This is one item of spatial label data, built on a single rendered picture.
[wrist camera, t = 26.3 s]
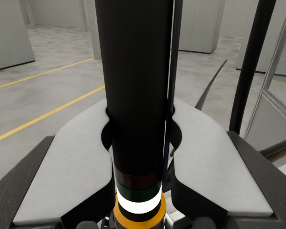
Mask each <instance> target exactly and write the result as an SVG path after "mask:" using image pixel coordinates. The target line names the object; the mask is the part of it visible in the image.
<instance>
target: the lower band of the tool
mask: <svg viewBox="0 0 286 229"><path fill-rule="evenodd" d="M165 211H166V200H165V197H164V195H163V193H162V192H161V207H160V209H159V211H158V213H157V214H156V215H155V216H154V217H153V218H151V219H150V220H147V221H144V222H134V221H131V220H129V219H127V218H125V217H124V216H123V215H122V213H121V212H120V210H119V207H118V194H116V203H115V207H114V209H113V212H114V215H115V217H116V219H117V221H118V222H119V223H120V224H121V225H122V226H123V227H125V228H127V229H151V228H153V227H155V226H156V225H157V224H158V223H159V222H160V221H161V220H162V218H163V217H164V214H165Z"/></svg>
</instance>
